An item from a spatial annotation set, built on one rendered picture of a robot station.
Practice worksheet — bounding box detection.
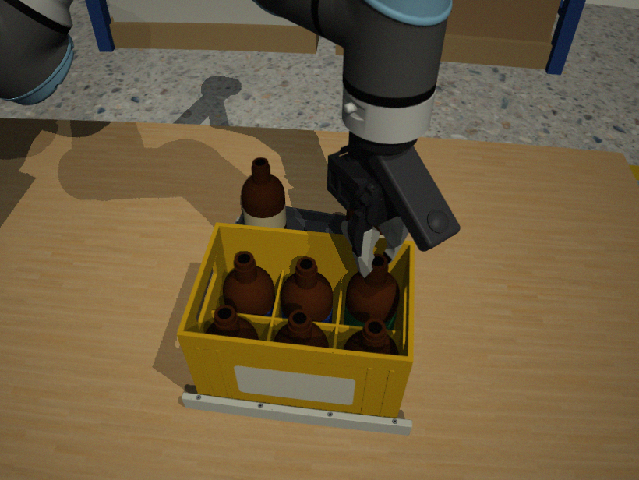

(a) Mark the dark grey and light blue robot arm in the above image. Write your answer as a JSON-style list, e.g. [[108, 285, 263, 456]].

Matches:
[[0, 0, 461, 252]]

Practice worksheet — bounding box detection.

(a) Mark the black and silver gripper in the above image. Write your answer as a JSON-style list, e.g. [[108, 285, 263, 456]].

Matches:
[[327, 131, 418, 278]]

